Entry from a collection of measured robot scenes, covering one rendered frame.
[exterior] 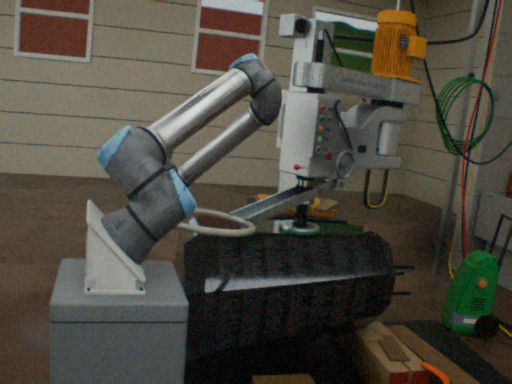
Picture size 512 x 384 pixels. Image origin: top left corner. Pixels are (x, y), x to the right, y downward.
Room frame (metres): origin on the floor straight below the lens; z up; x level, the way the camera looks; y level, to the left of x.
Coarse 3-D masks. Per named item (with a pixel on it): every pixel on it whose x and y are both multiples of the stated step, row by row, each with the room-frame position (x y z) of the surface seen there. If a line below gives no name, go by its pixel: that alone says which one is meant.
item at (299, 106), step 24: (288, 96) 2.62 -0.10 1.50; (312, 96) 2.50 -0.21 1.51; (336, 96) 2.58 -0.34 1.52; (288, 120) 2.60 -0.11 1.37; (312, 120) 2.49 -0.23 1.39; (336, 120) 2.58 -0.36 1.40; (288, 144) 2.59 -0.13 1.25; (336, 144) 2.60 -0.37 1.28; (288, 168) 2.58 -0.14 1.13; (312, 168) 2.49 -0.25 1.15
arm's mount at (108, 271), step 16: (96, 208) 1.56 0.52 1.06; (96, 224) 1.36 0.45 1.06; (96, 240) 1.35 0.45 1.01; (112, 240) 1.39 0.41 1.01; (96, 256) 1.35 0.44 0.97; (112, 256) 1.36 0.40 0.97; (96, 272) 1.35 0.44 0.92; (112, 272) 1.37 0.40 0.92; (128, 272) 1.38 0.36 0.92; (96, 288) 1.35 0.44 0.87; (112, 288) 1.37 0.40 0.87; (128, 288) 1.38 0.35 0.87; (144, 288) 1.42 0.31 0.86
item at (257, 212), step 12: (324, 180) 2.77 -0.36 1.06; (336, 180) 2.70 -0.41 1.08; (288, 192) 2.61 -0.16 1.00; (312, 192) 2.58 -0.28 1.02; (324, 192) 2.64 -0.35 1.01; (252, 204) 2.45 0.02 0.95; (264, 204) 2.50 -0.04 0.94; (276, 204) 2.42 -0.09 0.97; (288, 204) 2.46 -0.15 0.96; (240, 216) 2.40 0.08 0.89; (252, 216) 2.30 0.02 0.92; (264, 216) 2.36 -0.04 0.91
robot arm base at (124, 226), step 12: (108, 216) 1.47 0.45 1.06; (120, 216) 1.46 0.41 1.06; (132, 216) 1.46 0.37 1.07; (108, 228) 1.43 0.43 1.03; (120, 228) 1.43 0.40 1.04; (132, 228) 1.44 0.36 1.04; (144, 228) 1.45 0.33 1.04; (120, 240) 1.41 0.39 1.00; (132, 240) 1.43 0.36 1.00; (144, 240) 1.45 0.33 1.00; (156, 240) 1.49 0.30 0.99; (132, 252) 1.42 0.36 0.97; (144, 252) 1.47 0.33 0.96
